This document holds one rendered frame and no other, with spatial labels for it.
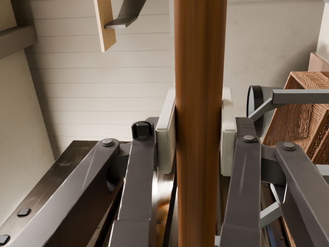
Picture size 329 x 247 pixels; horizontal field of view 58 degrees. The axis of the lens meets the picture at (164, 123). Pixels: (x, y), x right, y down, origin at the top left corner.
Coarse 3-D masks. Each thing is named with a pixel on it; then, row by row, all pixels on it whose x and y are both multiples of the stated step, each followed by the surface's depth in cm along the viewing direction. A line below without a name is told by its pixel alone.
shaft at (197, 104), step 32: (192, 0) 15; (224, 0) 16; (192, 32) 16; (224, 32) 17; (192, 64) 17; (192, 96) 18; (192, 128) 19; (192, 160) 20; (192, 192) 21; (192, 224) 22
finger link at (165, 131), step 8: (168, 96) 21; (168, 104) 19; (168, 112) 18; (160, 120) 17; (168, 120) 17; (160, 128) 16; (168, 128) 16; (160, 136) 16; (168, 136) 16; (160, 144) 17; (168, 144) 17; (160, 152) 17; (168, 152) 17; (160, 160) 17; (168, 160) 17; (160, 168) 17; (168, 168) 17
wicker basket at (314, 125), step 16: (288, 80) 162; (304, 80) 145; (320, 80) 145; (288, 112) 170; (304, 112) 168; (320, 112) 155; (272, 128) 175; (304, 128) 172; (320, 128) 115; (272, 144) 179; (304, 144) 169
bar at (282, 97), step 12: (276, 96) 102; (288, 96) 102; (300, 96) 101; (312, 96) 101; (324, 96) 100; (264, 108) 106; (324, 168) 61; (276, 204) 66; (216, 216) 83; (264, 216) 67; (276, 216) 66; (216, 228) 79; (216, 240) 73
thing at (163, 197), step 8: (176, 152) 187; (176, 160) 183; (160, 176) 139; (168, 176) 156; (160, 184) 137; (168, 184) 154; (160, 192) 135; (168, 192) 151; (160, 200) 133; (168, 200) 148; (160, 208) 131; (168, 208) 146; (160, 216) 130; (160, 224) 128; (160, 232) 126; (160, 240) 124
